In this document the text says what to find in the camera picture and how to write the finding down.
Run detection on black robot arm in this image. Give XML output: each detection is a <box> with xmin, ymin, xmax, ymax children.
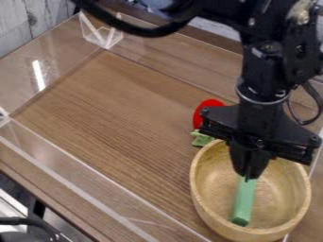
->
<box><xmin>73</xmin><ymin>0</ymin><xmax>323</xmax><ymax>180</ymax></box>

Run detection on black metal table frame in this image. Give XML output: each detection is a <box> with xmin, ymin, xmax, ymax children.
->
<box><xmin>0</xmin><ymin>171</ymin><xmax>86</xmax><ymax>242</ymax></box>

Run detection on red plush strawberry toy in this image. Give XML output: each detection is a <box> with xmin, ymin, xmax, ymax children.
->
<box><xmin>190</xmin><ymin>98</ymin><xmax>228</xmax><ymax>147</ymax></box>

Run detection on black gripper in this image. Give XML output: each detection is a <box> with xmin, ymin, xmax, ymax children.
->
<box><xmin>198</xmin><ymin>95</ymin><xmax>322</xmax><ymax>181</ymax></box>

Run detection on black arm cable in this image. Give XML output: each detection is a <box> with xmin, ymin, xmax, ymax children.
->
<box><xmin>286</xmin><ymin>81</ymin><xmax>323</xmax><ymax>127</ymax></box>

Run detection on black cable at corner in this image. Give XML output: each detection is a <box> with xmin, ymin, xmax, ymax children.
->
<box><xmin>0</xmin><ymin>216</ymin><xmax>61</xmax><ymax>242</ymax></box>

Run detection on long green block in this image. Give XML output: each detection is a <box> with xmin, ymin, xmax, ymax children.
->
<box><xmin>230</xmin><ymin>177</ymin><xmax>258</xmax><ymax>227</ymax></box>

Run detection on brown wooden bowl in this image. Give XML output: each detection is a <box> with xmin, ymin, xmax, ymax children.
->
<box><xmin>190</xmin><ymin>141</ymin><xmax>312</xmax><ymax>242</ymax></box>

